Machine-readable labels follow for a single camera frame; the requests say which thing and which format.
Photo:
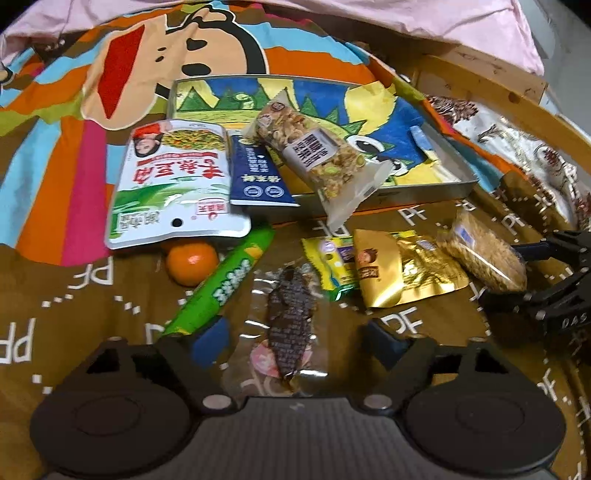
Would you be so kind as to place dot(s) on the white green pea snack packet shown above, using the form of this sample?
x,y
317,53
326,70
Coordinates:
x,y
161,194

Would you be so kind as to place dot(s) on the clear packet with dark snack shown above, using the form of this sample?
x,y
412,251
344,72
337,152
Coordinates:
x,y
288,318

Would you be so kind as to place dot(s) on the rice cracker packet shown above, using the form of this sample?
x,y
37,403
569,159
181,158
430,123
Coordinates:
x,y
485,254

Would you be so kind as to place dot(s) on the floral quilt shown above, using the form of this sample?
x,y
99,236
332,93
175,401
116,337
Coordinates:
x,y
521,143

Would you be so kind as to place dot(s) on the gold snack packet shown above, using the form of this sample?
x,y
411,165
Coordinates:
x,y
392,277

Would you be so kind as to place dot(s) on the tangerine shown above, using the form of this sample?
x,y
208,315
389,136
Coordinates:
x,y
191,263

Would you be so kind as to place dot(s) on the yellow green snack packet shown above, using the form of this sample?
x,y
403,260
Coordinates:
x,y
332,263

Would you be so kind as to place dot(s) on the clear nut bar packet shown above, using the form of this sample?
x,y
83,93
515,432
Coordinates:
x,y
314,152

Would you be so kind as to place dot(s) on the pink bed sheet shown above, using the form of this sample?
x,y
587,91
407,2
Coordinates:
x,y
369,18

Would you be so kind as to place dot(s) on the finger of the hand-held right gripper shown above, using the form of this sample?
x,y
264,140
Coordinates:
x,y
521,302
563,249

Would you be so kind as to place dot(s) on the cartoon printed blanket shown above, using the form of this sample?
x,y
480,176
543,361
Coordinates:
x,y
69,286

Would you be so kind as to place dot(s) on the green stick snack packet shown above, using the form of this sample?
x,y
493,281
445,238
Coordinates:
x,y
231,272

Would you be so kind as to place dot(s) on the wooden bed frame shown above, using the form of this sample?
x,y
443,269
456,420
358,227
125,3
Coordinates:
x,y
508,83

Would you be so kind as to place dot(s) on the blue snack packet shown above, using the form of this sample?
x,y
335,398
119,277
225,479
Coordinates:
x,y
254,175

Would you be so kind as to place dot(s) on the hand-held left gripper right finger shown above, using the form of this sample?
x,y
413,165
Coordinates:
x,y
385,341

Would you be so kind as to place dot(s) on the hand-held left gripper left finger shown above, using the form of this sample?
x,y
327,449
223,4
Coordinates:
x,y
212,339

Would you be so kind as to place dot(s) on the metal tray with dinosaur print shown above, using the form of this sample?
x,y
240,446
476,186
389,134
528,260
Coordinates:
x,y
415,152

